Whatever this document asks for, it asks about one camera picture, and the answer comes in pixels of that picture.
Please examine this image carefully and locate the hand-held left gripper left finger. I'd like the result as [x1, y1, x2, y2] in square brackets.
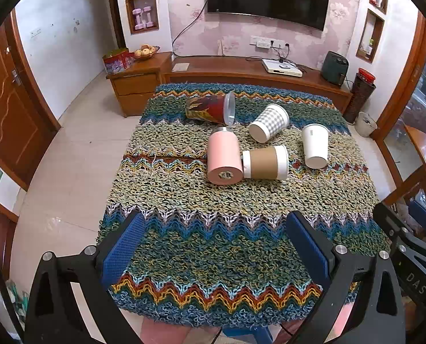
[26, 211, 146, 344]

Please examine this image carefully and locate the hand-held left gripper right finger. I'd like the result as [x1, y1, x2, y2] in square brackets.
[286, 211, 406, 344]

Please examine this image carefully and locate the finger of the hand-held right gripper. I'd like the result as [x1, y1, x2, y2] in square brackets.
[373, 202, 426, 330]
[409, 201, 426, 229]

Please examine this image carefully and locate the brown sleeve paper cup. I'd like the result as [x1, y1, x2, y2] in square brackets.
[242, 145, 289, 180]

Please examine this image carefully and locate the white paper cup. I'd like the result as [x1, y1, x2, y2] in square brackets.
[302, 124, 329, 169]

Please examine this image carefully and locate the pink tumbler cup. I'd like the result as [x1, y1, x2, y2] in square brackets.
[207, 126, 244, 186]

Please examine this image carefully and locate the grey checked paper cup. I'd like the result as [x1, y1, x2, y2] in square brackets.
[249, 103, 290, 143]

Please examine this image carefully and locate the red patterned metal-rim cup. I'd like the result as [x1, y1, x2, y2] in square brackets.
[185, 92, 237, 126]

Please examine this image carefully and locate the zigzag knitted table blanket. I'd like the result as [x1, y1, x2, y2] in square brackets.
[96, 83, 393, 330]

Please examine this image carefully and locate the blue plastic stool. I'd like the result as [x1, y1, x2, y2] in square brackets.
[222, 325, 273, 344]

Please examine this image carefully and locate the white waste bin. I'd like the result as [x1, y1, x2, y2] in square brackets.
[354, 112, 378, 137]

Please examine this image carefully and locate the dark woven vase red lid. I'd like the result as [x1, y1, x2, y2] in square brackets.
[343, 67, 376, 123]

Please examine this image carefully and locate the wooden drawer cabinet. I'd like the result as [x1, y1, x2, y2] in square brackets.
[106, 52, 173, 117]

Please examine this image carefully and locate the wooden door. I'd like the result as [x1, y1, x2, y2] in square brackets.
[0, 11, 61, 191]

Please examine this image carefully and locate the dark green speaker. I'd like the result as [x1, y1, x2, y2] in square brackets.
[321, 51, 349, 87]

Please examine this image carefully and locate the white set-top box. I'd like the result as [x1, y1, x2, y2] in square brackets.
[262, 58, 303, 78]

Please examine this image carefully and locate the red gift box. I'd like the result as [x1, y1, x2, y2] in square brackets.
[103, 48, 135, 75]

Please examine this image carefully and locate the long wooden tv cabinet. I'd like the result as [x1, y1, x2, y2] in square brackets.
[162, 56, 353, 113]

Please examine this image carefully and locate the fruit bowl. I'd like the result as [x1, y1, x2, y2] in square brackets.
[132, 45, 161, 60]

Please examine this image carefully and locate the white wall power outlet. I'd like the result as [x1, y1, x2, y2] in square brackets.
[250, 36, 291, 50]

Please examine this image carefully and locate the black television cable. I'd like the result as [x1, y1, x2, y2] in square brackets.
[172, 2, 208, 56]

